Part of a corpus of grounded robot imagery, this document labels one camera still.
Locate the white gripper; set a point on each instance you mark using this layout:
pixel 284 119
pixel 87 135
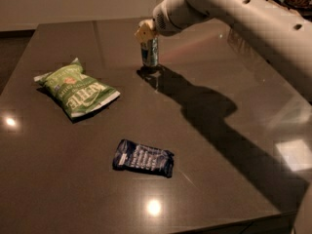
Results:
pixel 165 22

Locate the silver redbull can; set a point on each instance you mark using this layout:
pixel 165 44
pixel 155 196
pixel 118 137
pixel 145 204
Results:
pixel 149 53

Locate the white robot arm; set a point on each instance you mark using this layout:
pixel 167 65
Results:
pixel 279 36

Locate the green kettle chips bag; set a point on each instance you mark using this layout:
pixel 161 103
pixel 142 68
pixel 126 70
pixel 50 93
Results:
pixel 77 93

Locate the dark blue snack packet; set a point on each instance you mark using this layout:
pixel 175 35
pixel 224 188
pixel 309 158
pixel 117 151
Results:
pixel 140 158

